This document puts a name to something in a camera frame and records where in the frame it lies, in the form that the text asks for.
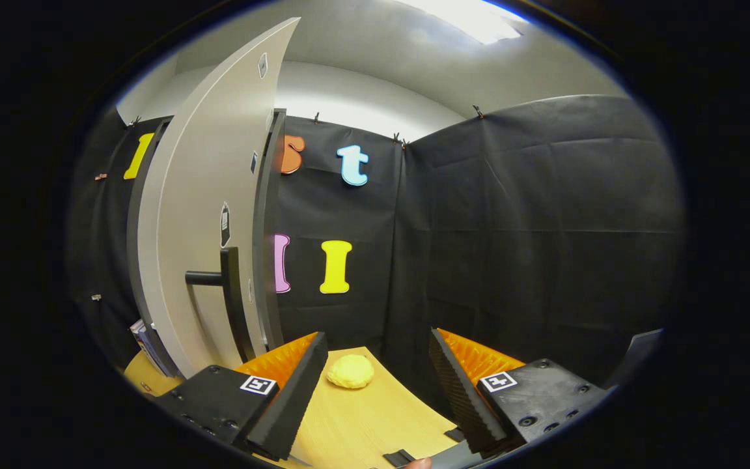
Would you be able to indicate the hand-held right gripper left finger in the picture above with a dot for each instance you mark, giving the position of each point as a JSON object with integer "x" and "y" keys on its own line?
{"x": 293, "y": 397}

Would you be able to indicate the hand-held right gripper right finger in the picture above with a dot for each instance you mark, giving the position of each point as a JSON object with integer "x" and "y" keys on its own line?
{"x": 459, "y": 397}

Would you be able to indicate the beige cabinet door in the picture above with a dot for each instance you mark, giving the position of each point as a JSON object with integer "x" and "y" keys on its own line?
{"x": 199, "y": 195}

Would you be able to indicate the yellow bumpy round object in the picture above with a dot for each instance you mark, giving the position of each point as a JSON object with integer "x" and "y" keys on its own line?
{"x": 350, "y": 371}

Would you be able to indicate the white cover book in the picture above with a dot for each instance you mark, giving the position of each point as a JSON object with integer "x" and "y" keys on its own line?
{"x": 137, "y": 332}

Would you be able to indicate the black backdrop cloth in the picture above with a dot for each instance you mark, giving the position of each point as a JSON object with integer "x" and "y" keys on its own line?
{"x": 512, "y": 228}

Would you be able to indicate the long ceiling light panel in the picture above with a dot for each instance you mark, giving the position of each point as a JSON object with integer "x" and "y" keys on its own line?
{"x": 472, "y": 18}

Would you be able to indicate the black table edge bracket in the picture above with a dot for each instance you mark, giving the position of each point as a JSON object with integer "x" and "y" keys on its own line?
{"x": 454, "y": 435}
{"x": 399, "y": 458}

